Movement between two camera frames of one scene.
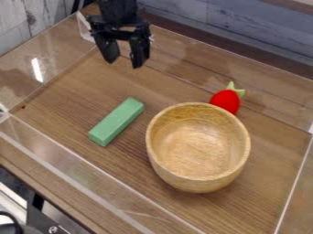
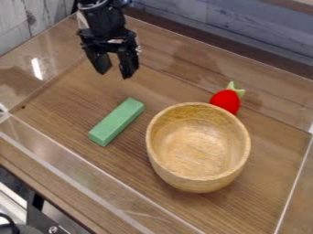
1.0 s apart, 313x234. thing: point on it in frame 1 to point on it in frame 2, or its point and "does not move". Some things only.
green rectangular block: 115,121 does not move
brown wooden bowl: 198,143 does not move
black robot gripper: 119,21 to 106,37
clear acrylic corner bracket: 84,27 does not move
